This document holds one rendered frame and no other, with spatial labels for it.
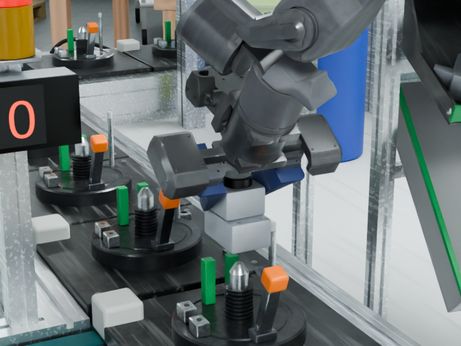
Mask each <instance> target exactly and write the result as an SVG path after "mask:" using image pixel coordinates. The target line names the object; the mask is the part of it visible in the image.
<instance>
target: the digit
mask: <svg viewBox="0 0 461 346"><path fill-rule="evenodd" d="M42 143H47V136H46V123H45V102H44V90H43V84H33V85H25V86H14V87H6V88H0V149H6V148H16V147H21V146H31V145H37V144H42Z"/></svg>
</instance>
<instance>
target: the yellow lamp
mask: <svg viewBox="0 0 461 346"><path fill-rule="evenodd" d="M35 53H36V47H35V36H34V15H33V4H32V3H30V4H27V5H20V6H14V7H0V60H16V59H22V58H29V57H31V56H33V55H34V54H35Z"/></svg>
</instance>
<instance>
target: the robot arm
mask: <svg viewBox="0 0 461 346"><path fill-rule="evenodd" d="M386 1H387V0H281V1H280V2H279V3H278V4H277V6H276V7H275V9H274V11H273V12H271V13H267V14H262V13H260V11H258V10H257V9H256V8H255V7H254V6H253V5H251V4H250V3H249V2H248V1H246V0H196V1H195V2H194V3H193V5H192V6H191V7H190V8H189V9H188V10H187V11H185V12H183V14H182V16H181V17H180V19H179V22H178V24H177V27H176V35H177V37H178V38H179V39H180V40H181V41H183V42H184V43H185V44H186V45H187V46H188V47H190V48H191V49H192V50H193V51H194V52H195V53H197V55H199V57H201V58H202V59H203V60H204V61H205V62H206V63H207V64H208V65H210V66H211V67H212V68H207V69H201V70H195V71H192V72H191V73H190V75H189V77H188V79H187V81H186V85H185V96H186V98H187V99H188V100H189V101H190V102H191V103H192V104H193V105H194V107H196V108H199V107H205V106H206V107H207V108H208V109H209V110H210V111H211V112H212V114H214V117H213V120H212V122H211V125H212V127H213V129H214V131H215V133H218V132H220V134H221V136H222V139H221V140H219V141H213V142H212V144H211V146H212V148H207V146H206V144H205V143H199V144H197V143H196V141H195V139H194V136H193V134H192V132H188V131H183V132H173V133H168V134H163V135H154V136H153V138H152V139H151V141H150V143H149V146H148V148H147V152H146V154H147V157H148V159H149V161H150V164H151V166H152V169H153V171H154V173H155V176H156V179H157V181H158V184H159V185H160V188H161V191H162V193H163V195H164V197H166V198H168V199H170V200H175V199H179V198H186V197H191V196H199V198H200V204H201V207H202V209H203V211H208V210H209V209H210V208H212V206H214V204H215V203H216V202H217V201H218V200H219V199H221V198H222V197H223V196H224V195H225V194H226V193H227V191H226V188H225V186H224V184H223V182H222V178H224V175H225V173H226V172H230V171H235V170H237V171H238V173H239V174H243V173H247V172H250V173H251V174H252V179H253V180H254V181H256V182H258V183H259V184H261V185H262V186H264V187H265V195H268V194H270V193H272V192H275V191H276V190H278V189H281V188H283V187H286V186H288V185H291V184H292V183H295V182H298V181H302V180H303V179H304V177H305V173H304V172H303V169H302V168H301V166H300V163H301V160H300V159H301V158H302V157H303V155H304V153H305V156H306V157H307V160H308V162H309V163H308V164H307V167H306V169H307V171H308V173H309V174H311V175H312V176H317V175H321V174H328V173H333V172H335V171H336V169H337V167H338V166H339V164H340V162H341V160H342V154H343V152H342V148H341V146H340V144H339V143H338V141H337V139H336V137H335V135H334V133H333V131H332V129H331V127H330V125H329V123H328V122H327V120H326V118H325V117H324V116H323V115H322V114H318V113H312V114H307V115H300V112H301V111H302V109H303V107H305V108H306V109H308V110H309V111H314V110H316V109H317V108H318V107H320V106H321V105H323V104H324V103H325V102H327V101H328V100H330V99H331V98H332V97H334V96H335V95H336V94H337V90H336V88H335V85H334V83H333V82H332V81H330V79H329V77H328V73H327V71H325V70H322V71H321V70H318V68H317V67H316V66H315V65H314V64H313V63H312V61H314V60H317V59H319V58H322V57H325V56H328V55H330V54H334V53H335V52H338V51H341V50H343V49H346V48H347V47H350V46H351V45H352V44H353V43H354V42H355V41H356V40H357V39H358V38H359V36H360V35H361V34H362V33H363V32H364V30H365V29H366V28H367V27H368V26H369V25H370V24H371V23H372V22H373V21H374V19H375V18H376V16H377V15H378V13H379V11H380V9H381V7H382V6H383V4H384V3H385V2H386ZM249 69H250V71H249Z"/></svg>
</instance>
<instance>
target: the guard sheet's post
mask: <svg viewBox="0 0 461 346"><path fill-rule="evenodd" d="M16 71H21V64H15V65H1V66H0V73H9V72H16ZM0 223H1V239H2V249H3V265H4V275H5V291H6V301H7V309H8V325H9V326H10V328H11V329H15V328H19V327H22V325H25V324H27V325H35V324H38V304H37V294H36V274H35V263H34V244H33V233H32V214H31V203H30V192H29V173H28V162H27V151H21V152H11V153H6V154H0Z"/></svg>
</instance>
